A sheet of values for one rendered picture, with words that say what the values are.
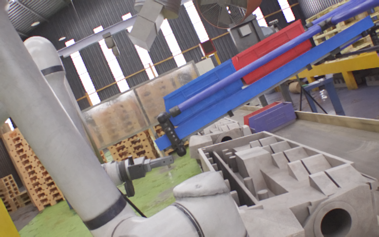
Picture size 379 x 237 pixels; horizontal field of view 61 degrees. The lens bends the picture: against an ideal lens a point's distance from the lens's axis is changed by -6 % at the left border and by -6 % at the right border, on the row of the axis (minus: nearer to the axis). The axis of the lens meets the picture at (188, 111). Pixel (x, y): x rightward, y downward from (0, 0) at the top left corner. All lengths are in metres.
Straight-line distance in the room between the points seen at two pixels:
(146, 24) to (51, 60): 6.63
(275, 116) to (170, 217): 2.14
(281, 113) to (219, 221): 2.12
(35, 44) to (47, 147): 0.56
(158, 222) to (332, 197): 0.48
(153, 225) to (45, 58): 0.70
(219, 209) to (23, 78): 0.38
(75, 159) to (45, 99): 0.11
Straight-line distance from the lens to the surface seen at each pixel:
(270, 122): 2.60
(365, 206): 0.92
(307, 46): 1.35
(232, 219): 0.57
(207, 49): 9.86
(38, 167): 9.54
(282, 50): 1.27
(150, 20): 7.65
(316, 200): 0.87
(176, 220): 0.53
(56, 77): 1.08
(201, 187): 0.54
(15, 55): 0.62
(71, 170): 0.60
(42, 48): 1.10
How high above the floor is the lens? 1.31
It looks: 4 degrees down
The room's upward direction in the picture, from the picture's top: 24 degrees counter-clockwise
